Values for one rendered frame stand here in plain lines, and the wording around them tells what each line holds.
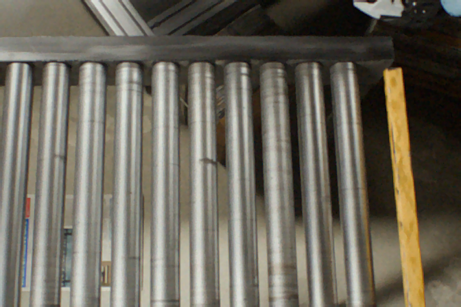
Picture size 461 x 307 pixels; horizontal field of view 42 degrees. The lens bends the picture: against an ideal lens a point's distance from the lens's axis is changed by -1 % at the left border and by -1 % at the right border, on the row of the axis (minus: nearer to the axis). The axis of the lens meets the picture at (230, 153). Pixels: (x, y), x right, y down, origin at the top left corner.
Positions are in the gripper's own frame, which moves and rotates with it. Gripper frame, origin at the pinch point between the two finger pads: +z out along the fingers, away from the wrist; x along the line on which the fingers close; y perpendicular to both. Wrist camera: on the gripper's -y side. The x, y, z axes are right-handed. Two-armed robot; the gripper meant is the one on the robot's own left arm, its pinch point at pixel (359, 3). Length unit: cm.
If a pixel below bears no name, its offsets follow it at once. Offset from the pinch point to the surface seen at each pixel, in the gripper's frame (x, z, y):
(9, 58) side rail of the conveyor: 13, 64, 4
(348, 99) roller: 20.8, 4.6, 3.5
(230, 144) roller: 28.8, 25.7, 2.9
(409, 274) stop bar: 52, -3, 6
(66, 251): 38, 70, -76
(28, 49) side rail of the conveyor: 11, 61, 4
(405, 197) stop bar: 39.0, -3.2, 5.5
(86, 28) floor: -33, 66, -76
